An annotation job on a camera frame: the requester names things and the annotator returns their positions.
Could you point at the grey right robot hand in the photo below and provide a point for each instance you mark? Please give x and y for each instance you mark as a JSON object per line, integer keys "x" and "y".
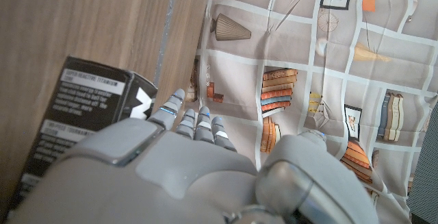
{"x": 171, "y": 183}

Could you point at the black Nitro box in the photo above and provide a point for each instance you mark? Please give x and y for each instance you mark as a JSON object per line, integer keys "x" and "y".
{"x": 78, "y": 97}

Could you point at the printed bookshelf backdrop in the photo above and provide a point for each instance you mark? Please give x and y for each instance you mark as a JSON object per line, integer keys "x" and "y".
{"x": 291, "y": 46}

